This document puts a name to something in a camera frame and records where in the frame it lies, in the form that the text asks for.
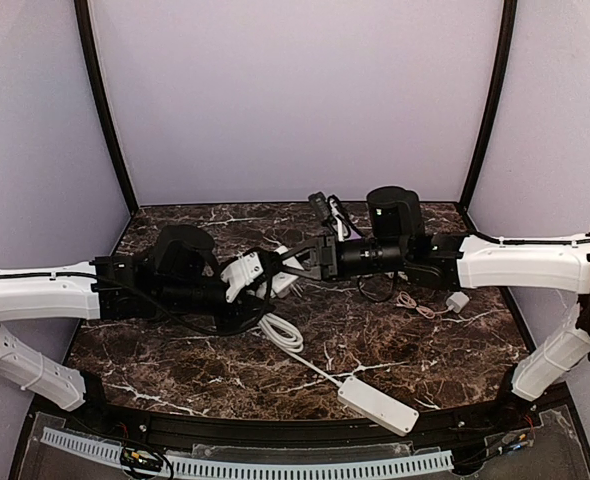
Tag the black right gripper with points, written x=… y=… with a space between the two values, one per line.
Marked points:
x=328 y=256

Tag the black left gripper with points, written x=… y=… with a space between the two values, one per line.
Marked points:
x=240 y=310

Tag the white plug with cable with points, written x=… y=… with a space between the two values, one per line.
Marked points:
x=288 y=338

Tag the white cube socket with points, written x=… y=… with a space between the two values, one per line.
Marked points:
x=283 y=283

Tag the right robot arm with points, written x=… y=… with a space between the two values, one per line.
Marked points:
x=454 y=262

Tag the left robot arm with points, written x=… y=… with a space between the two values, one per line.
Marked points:
x=193 y=290

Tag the small white charger adapter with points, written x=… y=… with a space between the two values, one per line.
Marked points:
x=457 y=301

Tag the white power strip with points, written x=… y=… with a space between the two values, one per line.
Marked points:
x=377 y=406

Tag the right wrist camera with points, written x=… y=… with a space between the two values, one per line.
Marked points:
x=394 y=211

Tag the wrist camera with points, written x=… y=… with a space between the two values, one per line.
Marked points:
x=182 y=252
x=394 y=211

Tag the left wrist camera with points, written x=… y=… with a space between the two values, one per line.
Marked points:
x=182 y=252

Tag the black front table rail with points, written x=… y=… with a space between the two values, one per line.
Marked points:
x=449 y=427

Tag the white slotted cable duct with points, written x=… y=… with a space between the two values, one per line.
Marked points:
x=224 y=463

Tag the left black frame post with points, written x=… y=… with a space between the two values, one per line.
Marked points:
x=101 y=101

